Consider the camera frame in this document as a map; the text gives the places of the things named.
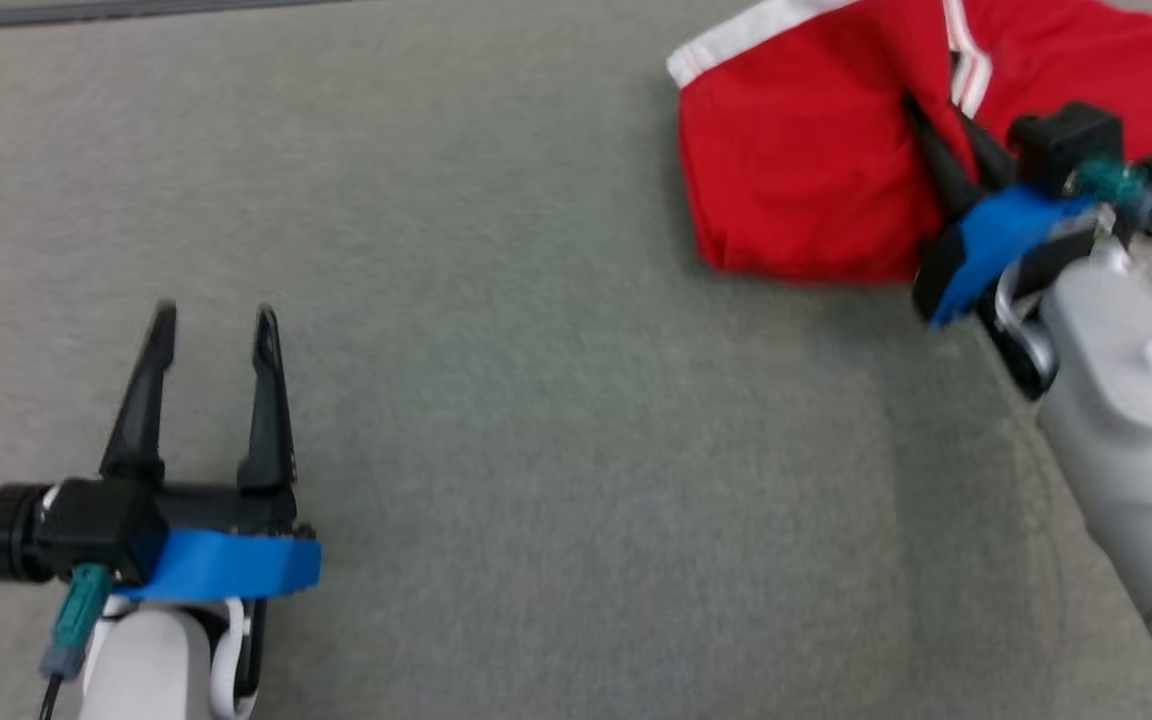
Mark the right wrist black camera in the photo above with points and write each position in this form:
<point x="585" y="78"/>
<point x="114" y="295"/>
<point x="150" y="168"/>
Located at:
<point x="1066" y="145"/>

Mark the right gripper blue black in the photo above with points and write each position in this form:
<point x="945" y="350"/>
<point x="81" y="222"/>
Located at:
<point x="986" y="245"/>

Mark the red shorts with white hem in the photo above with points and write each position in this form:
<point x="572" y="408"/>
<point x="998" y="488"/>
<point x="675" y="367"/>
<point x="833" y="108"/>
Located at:
<point x="806" y="160"/>

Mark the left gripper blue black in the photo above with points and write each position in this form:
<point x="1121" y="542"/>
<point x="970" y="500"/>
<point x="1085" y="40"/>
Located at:
<point x="226" y="560"/>

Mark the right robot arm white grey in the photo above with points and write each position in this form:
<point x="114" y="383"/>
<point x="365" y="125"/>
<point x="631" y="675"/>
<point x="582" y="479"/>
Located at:
<point x="1136" y="420"/>

